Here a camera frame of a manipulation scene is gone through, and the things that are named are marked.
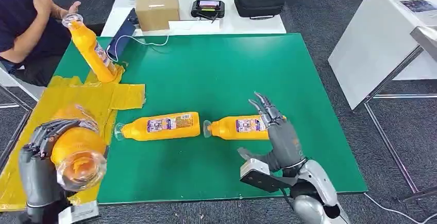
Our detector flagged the brown cardboard box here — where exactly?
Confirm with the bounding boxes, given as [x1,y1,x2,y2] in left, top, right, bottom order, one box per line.
[135,0,180,32]

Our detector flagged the white table with metal legs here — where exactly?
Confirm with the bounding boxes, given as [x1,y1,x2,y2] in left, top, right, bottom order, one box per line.
[327,0,437,111]

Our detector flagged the yellow plastic sheet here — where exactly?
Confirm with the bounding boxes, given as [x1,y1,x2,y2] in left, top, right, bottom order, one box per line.
[0,63,146,212]

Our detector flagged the black handheld controller with screen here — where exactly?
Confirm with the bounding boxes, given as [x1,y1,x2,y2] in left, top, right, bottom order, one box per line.
[190,0,226,24]

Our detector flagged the grey metal table leg frame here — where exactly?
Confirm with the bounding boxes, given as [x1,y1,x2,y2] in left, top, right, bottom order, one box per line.
[363,45,437,203]

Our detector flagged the green table mat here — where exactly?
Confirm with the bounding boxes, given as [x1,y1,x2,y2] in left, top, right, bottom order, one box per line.
[54,33,368,205]

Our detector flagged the large printed photo sheet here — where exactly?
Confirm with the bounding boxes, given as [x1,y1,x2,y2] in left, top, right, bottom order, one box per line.
[399,0,437,14]

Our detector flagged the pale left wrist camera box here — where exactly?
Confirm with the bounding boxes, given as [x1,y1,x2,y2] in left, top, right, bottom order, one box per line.
[58,200,100,224]

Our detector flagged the orange drink bottle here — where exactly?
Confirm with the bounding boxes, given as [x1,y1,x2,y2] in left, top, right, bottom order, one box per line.
[113,112,201,142]
[61,13,119,84]
[203,114,288,141]
[50,105,107,193]

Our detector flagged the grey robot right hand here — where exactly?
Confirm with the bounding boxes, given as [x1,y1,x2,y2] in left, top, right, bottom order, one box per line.
[238,92,307,174]

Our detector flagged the dark blue pouch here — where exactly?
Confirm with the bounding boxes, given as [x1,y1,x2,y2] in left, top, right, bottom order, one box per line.
[106,8,139,61]

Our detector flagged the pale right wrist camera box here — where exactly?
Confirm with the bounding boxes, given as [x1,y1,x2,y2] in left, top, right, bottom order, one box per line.
[239,158,298,194]

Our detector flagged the person's right hand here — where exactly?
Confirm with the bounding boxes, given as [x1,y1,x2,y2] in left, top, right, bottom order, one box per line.
[32,0,54,15]

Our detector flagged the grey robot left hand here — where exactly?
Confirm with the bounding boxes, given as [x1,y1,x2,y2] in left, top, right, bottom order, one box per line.
[19,118,90,210]

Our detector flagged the person's left hand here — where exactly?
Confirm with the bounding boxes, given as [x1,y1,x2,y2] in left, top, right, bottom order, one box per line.
[51,1,82,20]

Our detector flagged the grey steel bench corner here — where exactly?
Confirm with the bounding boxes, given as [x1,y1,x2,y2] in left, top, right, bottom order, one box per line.
[409,25,437,63]

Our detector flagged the person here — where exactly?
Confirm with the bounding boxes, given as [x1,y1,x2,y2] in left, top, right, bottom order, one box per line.
[0,0,82,87]

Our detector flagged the white floor cable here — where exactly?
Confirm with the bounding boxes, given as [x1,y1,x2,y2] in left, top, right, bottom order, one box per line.
[363,193,437,224]

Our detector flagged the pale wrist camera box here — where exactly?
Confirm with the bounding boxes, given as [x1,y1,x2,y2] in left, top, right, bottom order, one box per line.
[239,158,298,194]
[58,200,100,224]

